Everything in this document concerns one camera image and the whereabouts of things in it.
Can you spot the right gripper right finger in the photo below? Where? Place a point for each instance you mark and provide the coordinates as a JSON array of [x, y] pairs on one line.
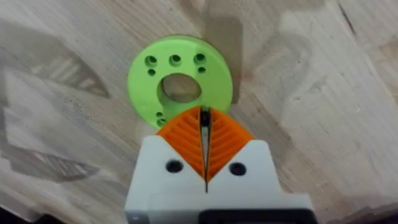
[[242, 177]]

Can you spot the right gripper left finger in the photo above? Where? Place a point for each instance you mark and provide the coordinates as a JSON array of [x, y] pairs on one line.
[[174, 174]]

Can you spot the green disc with holes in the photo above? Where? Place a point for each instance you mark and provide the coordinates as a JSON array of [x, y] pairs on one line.
[[177, 77]]

